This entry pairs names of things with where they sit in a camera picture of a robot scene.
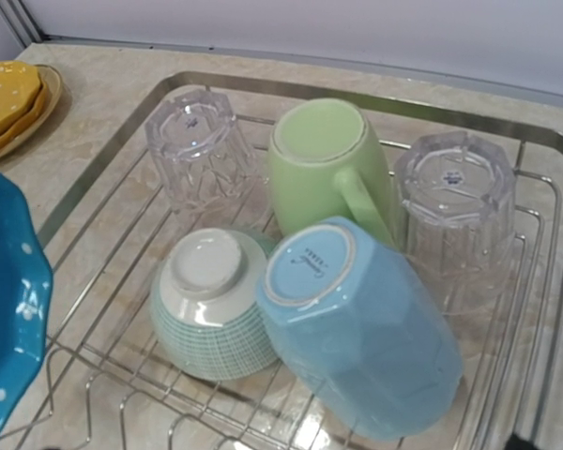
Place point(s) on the blue dotted plate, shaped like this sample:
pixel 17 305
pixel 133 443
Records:
pixel 26 285

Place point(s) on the large yellow dotted plate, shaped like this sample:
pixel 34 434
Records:
pixel 31 115

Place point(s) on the small yellow dotted plate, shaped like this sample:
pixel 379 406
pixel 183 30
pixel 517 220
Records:
pixel 19 86

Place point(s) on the green mug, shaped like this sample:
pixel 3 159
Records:
pixel 324 160

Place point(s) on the clear glass tumbler left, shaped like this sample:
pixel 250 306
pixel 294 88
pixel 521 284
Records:
pixel 209 171

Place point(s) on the clear glass tumbler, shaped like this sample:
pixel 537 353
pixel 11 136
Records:
pixel 209 171
pixel 454 199

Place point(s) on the green grid pattern bowl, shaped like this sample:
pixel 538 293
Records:
pixel 203 308

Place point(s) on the light blue mug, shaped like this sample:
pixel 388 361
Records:
pixel 351 319

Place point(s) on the clear glass tumbler right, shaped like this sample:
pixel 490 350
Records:
pixel 454 199

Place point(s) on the beige floral plate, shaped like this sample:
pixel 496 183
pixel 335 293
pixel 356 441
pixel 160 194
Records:
pixel 56 86

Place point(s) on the metal wire dish rack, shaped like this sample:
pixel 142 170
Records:
pixel 107 383

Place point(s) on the left aluminium corner post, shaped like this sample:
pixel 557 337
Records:
pixel 21 22

